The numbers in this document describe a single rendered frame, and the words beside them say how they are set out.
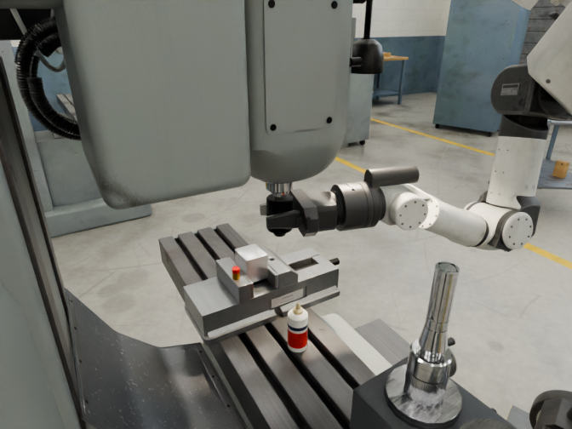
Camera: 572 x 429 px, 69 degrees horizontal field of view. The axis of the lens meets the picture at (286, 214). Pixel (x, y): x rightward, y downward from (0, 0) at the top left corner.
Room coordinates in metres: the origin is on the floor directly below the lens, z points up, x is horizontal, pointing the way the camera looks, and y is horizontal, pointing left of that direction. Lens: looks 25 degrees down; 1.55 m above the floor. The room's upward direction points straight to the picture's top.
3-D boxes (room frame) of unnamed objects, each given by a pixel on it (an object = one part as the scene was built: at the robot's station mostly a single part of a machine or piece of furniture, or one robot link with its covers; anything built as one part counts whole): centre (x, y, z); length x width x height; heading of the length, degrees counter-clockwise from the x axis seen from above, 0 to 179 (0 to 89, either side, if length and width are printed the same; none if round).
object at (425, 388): (0.37, -0.17, 1.17); 0.05 x 0.05 x 0.06
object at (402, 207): (0.72, -0.19, 1.24); 0.11 x 0.11 x 0.11; 14
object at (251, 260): (0.80, 0.08, 1.05); 0.06 x 0.05 x 0.06; 31
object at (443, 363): (0.37, -0.17, 1.20); 0.05 x 0.05 x 0.01
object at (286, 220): (0.65, 0.00, 1.23); 0.06 x 0.02 x 0.03; 104
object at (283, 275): (0.83, 0.03, 1.03); 0.12 x 0.06 x 0.04; 31
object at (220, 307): (0.82, 0.05, 0.99); 0.35 x 0.15 x 0.11; 121
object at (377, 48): (0.87, -0.15, 1.48); 0.07 x 0.07 x 0.06
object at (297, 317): (0.66, -0.02, 0.99); 0.04 x 0.04 x 0.11
